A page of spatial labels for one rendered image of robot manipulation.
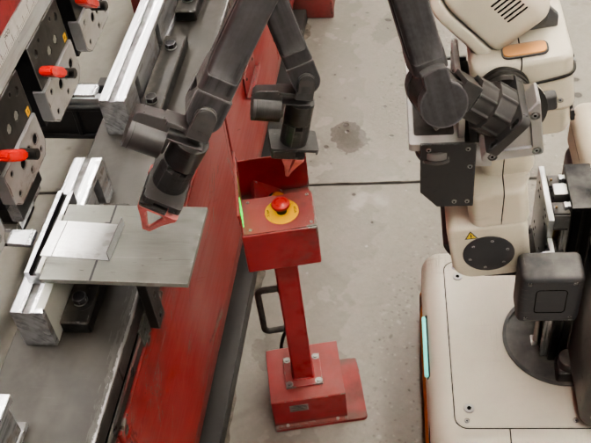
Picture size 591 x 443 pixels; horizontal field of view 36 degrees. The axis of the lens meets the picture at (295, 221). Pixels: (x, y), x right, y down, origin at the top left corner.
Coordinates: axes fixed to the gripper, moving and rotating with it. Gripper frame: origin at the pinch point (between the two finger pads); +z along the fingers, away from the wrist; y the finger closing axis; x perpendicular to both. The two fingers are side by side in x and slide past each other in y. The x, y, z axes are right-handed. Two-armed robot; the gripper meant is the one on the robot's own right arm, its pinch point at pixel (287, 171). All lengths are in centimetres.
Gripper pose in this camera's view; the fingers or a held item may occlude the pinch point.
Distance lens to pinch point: 198.0
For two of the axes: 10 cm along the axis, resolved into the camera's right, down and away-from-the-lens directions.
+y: -9.8, -0.2, -1.9
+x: 1.2, 7.1, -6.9
